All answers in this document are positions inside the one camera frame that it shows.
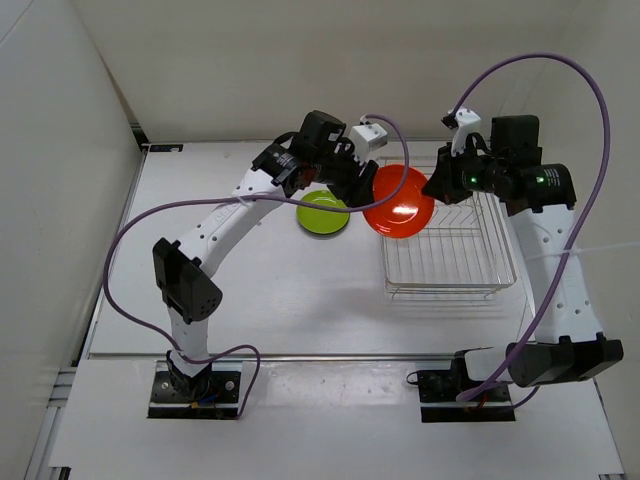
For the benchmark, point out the white cable tie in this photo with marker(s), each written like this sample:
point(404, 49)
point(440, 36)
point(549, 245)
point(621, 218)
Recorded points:
point(579, 251)

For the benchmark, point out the orange plate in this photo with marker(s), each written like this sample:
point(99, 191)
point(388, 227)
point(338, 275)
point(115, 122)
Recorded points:
point(405, 214)

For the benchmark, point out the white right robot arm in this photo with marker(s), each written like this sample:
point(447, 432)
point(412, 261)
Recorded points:
point(565, 341)

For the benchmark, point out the wire dish rack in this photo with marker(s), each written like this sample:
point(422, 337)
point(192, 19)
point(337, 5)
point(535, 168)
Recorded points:
point(462, 253)

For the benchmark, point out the black logo sticker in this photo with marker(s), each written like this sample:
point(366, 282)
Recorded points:
point(166, 148)

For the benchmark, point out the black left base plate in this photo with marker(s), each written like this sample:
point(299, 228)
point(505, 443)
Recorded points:
point(215, 395)

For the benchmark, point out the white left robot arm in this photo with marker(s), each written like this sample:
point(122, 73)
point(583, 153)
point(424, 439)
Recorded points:
point(322, 151)

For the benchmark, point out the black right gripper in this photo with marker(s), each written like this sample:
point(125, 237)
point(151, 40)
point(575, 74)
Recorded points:
point(441, 185)

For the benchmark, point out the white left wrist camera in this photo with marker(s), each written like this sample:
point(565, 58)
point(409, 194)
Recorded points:
point(367, 137)

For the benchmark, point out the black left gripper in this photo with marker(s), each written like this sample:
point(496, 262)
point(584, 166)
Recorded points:
point(356, 191)

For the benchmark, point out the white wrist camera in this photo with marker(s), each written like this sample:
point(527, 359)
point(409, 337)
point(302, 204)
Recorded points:
point(462, 122)
point(367, 137)

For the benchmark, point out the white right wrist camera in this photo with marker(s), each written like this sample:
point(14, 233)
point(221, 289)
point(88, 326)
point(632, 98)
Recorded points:
point(462, 122)

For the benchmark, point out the green plate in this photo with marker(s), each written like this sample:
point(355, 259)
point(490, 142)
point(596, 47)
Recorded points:
point(321, 222)

